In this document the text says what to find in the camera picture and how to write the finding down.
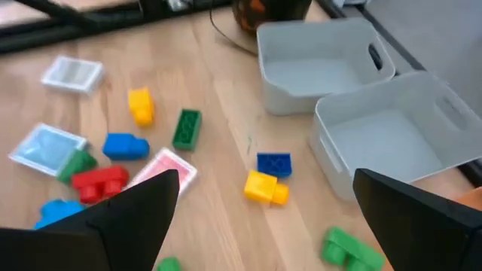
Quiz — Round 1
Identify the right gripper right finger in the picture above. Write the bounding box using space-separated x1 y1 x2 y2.
352 168 482 271

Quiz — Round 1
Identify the orange plastic storage bin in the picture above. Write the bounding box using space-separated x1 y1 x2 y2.
453 187 482 212

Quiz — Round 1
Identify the large light blue block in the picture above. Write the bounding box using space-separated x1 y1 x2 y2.
33 199 86 230

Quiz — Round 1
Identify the bright green toy block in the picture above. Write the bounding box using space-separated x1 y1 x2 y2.
321 226 386 271

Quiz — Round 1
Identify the blue single-stud block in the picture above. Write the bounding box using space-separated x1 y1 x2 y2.
102 132 151 161

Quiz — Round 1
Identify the pink playing card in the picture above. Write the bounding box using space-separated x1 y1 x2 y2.
126 147 198 199

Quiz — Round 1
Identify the red toy block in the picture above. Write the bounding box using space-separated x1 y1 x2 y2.
71 164 130 205

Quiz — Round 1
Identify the teal playing card deck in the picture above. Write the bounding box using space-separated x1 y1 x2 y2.
8 122 90 177

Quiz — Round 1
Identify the yellow single-stud block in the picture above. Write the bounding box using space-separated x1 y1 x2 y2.
127 87 155 127
243 169 290 206

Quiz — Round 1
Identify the dark green toy block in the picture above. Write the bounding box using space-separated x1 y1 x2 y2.
56 149 98 185

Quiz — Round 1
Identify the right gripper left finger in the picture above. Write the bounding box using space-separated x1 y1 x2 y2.
0 169 180 271

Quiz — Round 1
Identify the grey plastic storage bin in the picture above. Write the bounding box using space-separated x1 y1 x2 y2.
257 17 396 117
309 71 482 202

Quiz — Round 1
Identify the grey clear-cased card deck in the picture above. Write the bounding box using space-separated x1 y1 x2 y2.
41 55 105 94

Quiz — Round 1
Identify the dark blue square brick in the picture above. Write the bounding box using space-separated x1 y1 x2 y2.
257 152 293 178

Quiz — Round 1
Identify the green two-by-four brick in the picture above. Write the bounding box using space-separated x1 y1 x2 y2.
172 108 203 152

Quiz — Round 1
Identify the small dark green brick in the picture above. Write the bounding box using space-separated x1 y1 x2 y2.
157 257 182 271

